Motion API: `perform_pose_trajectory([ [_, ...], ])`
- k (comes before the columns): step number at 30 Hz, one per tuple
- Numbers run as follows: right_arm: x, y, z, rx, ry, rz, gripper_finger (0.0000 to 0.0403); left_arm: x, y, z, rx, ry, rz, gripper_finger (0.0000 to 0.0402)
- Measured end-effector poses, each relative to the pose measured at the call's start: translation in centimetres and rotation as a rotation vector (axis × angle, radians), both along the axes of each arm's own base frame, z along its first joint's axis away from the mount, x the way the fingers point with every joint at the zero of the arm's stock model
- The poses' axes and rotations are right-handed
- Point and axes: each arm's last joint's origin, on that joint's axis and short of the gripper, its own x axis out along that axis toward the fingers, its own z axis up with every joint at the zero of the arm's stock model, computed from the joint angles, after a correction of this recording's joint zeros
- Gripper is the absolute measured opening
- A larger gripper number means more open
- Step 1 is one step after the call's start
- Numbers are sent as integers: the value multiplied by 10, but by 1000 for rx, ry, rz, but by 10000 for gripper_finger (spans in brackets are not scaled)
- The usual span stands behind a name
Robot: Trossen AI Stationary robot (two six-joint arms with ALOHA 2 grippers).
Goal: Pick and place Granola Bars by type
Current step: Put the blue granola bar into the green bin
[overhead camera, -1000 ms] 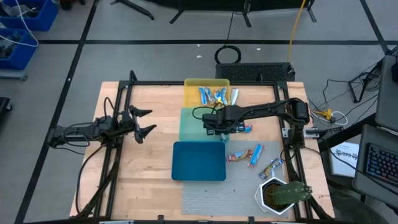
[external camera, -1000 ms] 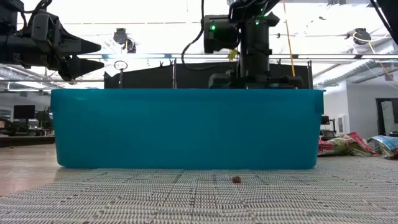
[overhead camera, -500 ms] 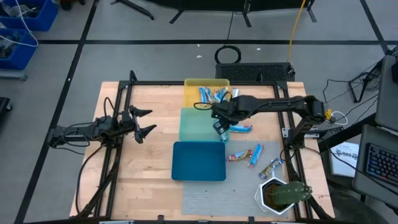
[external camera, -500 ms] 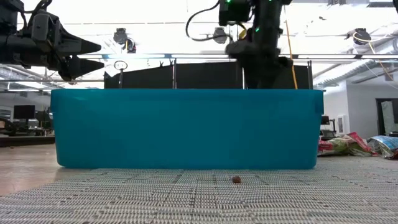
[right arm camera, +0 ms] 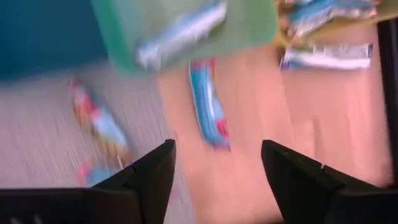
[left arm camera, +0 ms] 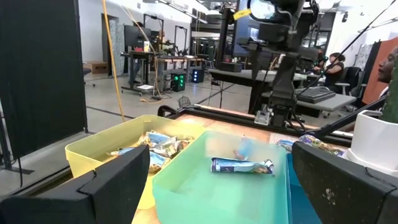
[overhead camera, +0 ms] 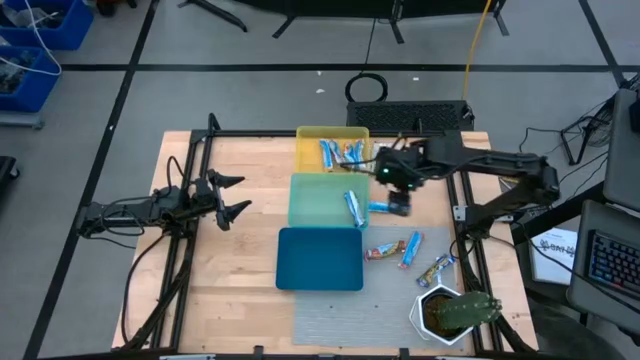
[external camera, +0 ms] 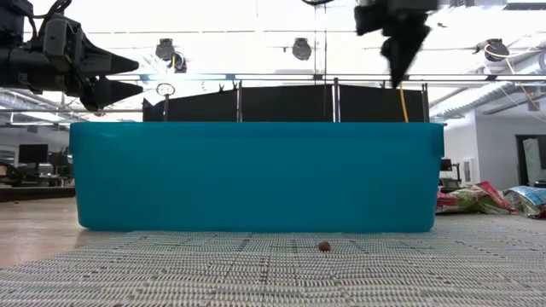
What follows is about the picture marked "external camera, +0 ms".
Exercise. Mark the black red hanging device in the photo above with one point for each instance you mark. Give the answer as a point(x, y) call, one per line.
point(180, 63)

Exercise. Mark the red green Chewy granola bar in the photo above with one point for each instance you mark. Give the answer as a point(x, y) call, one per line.
point(469, 200)

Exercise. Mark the black computer monitor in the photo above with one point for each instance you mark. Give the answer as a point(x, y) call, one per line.
point(33, 153)

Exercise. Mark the thin black vertical rod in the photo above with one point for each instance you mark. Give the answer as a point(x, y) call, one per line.
point(325, 42)

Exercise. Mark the small brown crumb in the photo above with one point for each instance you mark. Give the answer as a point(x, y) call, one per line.
point(324, 246)

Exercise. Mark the teal plastic bin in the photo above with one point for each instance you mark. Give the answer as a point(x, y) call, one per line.
point(256, 177)

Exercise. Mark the blue chocolate chip granola bar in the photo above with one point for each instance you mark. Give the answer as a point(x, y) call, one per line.
point(529, 198)

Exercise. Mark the black table edge rail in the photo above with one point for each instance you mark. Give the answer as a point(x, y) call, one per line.
point(34, 194)

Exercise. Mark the white wall box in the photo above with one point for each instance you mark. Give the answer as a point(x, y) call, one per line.
point(468, 170)

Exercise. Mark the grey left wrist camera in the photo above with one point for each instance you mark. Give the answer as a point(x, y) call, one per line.
point(55, 36)

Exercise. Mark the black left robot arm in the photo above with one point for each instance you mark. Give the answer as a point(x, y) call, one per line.
point(13, 59)

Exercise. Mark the horizontal metal frame rail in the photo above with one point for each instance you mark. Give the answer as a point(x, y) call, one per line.
point(273, 77)

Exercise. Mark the metal frame post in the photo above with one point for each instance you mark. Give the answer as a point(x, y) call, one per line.
point(336, 102)
point(239, 104)
point(425, 104)

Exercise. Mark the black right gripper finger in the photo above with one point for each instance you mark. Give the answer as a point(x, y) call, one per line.
point(409, 51)
point(393, 57)

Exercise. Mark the black backdrop curtain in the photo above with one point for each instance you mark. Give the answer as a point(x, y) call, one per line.
point(286, 104)

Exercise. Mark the grey mesh table mat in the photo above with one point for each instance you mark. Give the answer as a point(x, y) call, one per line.
point(273, 277)

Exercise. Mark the dark door frame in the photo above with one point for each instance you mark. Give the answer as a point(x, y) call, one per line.
point(519, 158)

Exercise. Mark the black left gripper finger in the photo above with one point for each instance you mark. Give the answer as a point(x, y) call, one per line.
point(109, 63)
point(114, 90)

